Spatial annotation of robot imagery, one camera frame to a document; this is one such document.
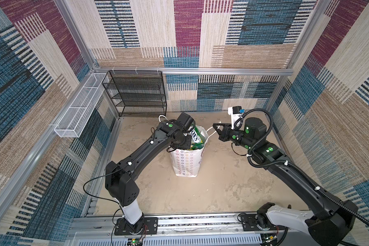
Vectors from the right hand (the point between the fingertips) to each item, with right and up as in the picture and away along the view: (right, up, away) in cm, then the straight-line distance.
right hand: (213, 127), depth 70 cm
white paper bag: (-12, -18, +8) cm, 23 cm away
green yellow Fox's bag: (-6, -7, +10) cm, 13 cm away
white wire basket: (-64, +2, 0) cm, 64 cm away
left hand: (-12, -7, +11) cm, 18 cm away
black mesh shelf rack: (-47, +25, +41) cm, 67 cm away
